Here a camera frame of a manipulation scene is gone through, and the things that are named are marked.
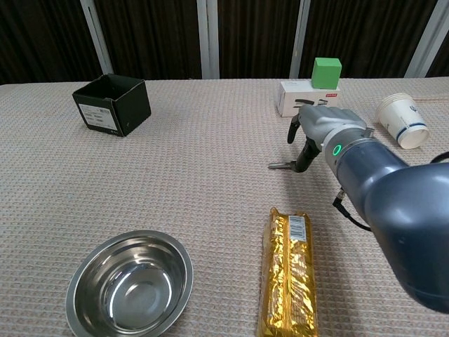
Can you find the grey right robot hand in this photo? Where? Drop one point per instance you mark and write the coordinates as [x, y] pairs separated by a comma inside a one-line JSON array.
[[326, 121]]

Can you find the white stapler box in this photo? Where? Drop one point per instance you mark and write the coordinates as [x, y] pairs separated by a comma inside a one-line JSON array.
[[291, 98]]

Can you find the metal screw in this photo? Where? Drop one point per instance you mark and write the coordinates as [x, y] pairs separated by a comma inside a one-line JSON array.
[[279, 165]]

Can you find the beige woven tablecloth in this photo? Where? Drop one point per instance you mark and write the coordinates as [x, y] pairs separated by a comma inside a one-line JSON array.
[[210, 175]]

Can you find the white metal frame post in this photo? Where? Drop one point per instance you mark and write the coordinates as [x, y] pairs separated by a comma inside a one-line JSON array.
[[300, 35], [209, 35], [426, 38], [96, 38]]

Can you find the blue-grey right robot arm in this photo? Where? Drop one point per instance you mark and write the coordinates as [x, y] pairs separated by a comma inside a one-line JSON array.
[[403, 210]]

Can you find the green cube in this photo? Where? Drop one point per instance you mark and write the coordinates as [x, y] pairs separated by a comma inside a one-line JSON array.
[[326, 73]]

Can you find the black curtain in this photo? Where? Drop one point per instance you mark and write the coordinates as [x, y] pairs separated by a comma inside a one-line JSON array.
[[158, 35]]

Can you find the white paper cup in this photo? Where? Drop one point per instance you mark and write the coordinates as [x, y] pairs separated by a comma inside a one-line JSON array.
[[377, 109], [381, 111], [403, 119]]

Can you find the gold foil snack packet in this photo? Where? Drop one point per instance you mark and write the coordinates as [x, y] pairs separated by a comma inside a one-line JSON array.
[[287, 274]]

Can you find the stainless steel bowl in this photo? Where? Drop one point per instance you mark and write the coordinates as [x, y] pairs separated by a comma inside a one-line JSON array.
[[129, 281]]

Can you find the black open cardboard box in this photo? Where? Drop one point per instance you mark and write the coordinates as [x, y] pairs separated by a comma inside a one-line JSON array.
[[133, 109]]

